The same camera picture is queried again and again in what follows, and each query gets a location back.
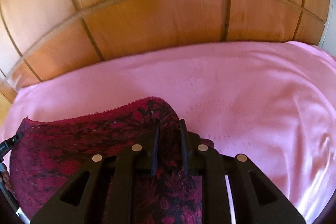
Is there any wooden panelled headboard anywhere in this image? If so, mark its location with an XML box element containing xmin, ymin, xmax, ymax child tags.
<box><xmin>0</xmin><ymin>0</ymin><xmax>333</xmax><ymax>119</ymax></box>

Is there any maroon floral garment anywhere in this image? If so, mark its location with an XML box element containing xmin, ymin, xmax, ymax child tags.
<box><xmin>10</xmin><ymin>97</ymin><xmax>202</xmax><ymax>223</ymax></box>

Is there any pink bedspread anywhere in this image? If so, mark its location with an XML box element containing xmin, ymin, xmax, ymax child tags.
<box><xmin>1</xmin><ymin>42</ymin><xmax>335</xmax><ymax>223</ymax></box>

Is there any person's left hand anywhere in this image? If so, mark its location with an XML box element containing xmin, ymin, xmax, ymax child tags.
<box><xmin>1</xmin><ymin>163</ymin><xmax>12</xmax><ymax>191</ymax></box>

